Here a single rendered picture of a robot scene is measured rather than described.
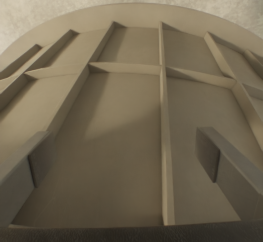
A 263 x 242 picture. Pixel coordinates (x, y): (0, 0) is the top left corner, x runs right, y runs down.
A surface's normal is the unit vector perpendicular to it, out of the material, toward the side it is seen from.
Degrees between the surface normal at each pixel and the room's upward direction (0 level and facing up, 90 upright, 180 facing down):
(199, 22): 0
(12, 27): 0
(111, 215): 90
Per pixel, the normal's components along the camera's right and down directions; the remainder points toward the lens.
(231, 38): -0.11, 0.65
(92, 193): -0.04, -0.76
